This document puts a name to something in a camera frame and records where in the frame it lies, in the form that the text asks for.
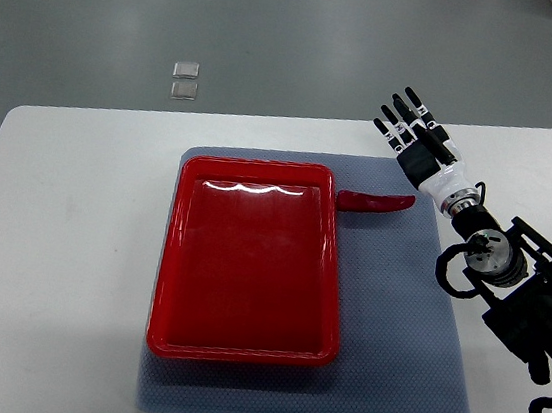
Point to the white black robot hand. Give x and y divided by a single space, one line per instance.
427 156

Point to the red chili pepper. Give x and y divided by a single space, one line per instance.
348 201

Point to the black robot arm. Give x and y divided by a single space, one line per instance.
510 269

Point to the red plastic tray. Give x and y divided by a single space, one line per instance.
249 267

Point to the upper metal floor plate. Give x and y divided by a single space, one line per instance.
186 69

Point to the grey textured mat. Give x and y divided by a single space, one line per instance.
399 349

